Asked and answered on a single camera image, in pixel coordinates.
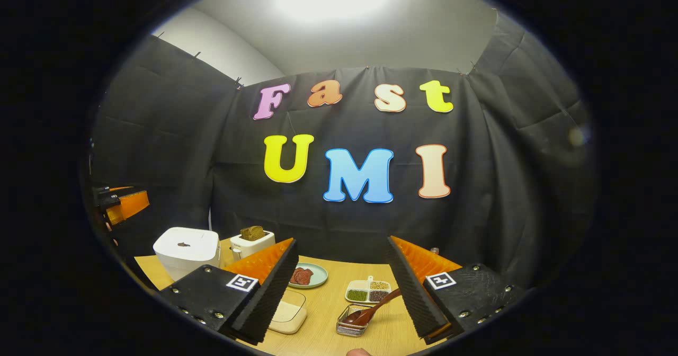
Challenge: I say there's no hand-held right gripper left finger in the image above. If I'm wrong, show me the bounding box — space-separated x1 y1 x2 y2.
159 238 300 346

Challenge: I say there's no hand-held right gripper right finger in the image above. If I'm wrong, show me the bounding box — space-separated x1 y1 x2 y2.
385 236 530 345

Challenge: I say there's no clear rice container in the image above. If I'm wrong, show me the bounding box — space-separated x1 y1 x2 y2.
267 290 308 335

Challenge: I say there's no brown wooden spoon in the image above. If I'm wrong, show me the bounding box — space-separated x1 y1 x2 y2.
342 288 403 327

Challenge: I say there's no white rice cooker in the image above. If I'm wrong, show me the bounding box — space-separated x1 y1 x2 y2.
153 227 221 282

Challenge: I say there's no metal wire chopstick holder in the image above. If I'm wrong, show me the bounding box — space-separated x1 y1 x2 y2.
336 304 376 337

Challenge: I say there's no white divided bean dish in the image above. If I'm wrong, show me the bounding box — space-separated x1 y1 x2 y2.
345 276 392 304

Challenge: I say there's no light green plate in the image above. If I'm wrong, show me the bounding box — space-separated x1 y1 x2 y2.
289 262 329 290

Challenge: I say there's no white toaster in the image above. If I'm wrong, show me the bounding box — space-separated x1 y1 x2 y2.
229 230 276 262

